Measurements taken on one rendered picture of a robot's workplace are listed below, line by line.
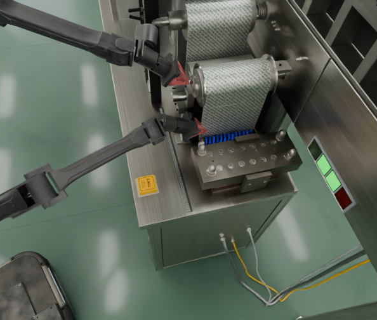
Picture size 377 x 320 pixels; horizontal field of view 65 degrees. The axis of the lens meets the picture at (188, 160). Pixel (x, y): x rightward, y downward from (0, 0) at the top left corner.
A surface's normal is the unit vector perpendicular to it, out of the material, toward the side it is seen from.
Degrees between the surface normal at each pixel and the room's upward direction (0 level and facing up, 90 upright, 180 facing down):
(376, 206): 90
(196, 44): 92
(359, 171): 90
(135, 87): 0
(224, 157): 0
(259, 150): 0
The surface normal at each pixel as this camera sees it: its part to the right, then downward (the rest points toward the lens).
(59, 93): 0.05, -0.53
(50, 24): 0.25, -0.20
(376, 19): -0.97, 0.18
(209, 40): 0.25, 0.84
